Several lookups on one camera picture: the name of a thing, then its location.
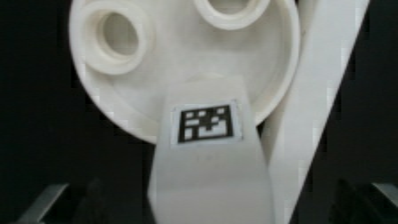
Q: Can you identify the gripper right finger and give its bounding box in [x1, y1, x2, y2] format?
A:
[331, 179, 398, 224]

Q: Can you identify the white L-shaped fence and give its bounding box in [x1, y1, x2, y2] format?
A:
[262, 0, 372, 224]

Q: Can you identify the white round stool seat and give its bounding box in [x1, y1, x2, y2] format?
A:
[70, 0, 301, 142]

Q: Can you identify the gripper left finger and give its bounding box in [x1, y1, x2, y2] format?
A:
[15, 179, 111, 224]

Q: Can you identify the white stool leg corner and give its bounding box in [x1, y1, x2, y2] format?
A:
[148, 76, 276, 224]

